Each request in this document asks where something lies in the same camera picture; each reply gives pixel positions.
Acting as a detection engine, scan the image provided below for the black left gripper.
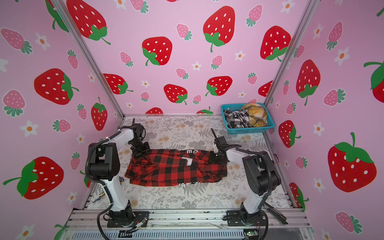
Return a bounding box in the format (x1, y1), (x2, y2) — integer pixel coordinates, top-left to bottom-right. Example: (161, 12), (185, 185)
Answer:
(130, 140), (151, 158)

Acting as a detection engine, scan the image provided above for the red black plaid shirt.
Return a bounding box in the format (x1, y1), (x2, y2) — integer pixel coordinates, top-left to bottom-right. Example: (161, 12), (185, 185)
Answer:
(125, 149), (228, 187)

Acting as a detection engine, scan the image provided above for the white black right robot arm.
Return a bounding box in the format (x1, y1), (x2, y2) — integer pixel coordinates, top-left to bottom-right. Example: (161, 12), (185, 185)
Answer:
(210, 129), (282, 226)

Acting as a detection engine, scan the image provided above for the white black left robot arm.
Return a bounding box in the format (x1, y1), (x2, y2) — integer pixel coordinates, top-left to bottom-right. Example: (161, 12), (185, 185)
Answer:
(85, 122), (150, 232)

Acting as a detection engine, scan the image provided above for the teal plastic laundry basket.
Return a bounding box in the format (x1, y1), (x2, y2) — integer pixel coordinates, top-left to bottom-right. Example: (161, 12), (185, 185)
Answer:
(221, 103), (275, 135)

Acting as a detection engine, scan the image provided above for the black white plaid shirt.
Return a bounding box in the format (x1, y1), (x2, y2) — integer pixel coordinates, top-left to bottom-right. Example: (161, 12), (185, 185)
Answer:
(224, 109), (251, 129)

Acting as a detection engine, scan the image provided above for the yellow plaid shirt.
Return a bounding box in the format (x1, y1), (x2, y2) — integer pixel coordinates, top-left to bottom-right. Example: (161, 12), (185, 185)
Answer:
(241, 103), (268, 128)

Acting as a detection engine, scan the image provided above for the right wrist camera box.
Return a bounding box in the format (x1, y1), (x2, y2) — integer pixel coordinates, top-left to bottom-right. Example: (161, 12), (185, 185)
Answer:
(215, 136), (228, 152)

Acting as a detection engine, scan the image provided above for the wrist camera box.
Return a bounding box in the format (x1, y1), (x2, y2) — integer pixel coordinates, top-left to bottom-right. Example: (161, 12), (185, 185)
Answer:
(131, 123), (146, 140)
(215, 136), (228, 152)

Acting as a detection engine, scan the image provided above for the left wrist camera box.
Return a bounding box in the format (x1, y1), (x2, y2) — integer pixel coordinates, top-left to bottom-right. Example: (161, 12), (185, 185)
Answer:
(131, 123), (146, 140)

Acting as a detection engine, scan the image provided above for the bundle of coloured wires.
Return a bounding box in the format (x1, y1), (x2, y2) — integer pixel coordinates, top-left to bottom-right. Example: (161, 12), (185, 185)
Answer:
(92, 193), (109, 204)

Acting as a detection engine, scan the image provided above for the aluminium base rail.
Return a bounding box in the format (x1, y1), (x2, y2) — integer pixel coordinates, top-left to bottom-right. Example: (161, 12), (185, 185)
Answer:
(62, 208), (316, 240)

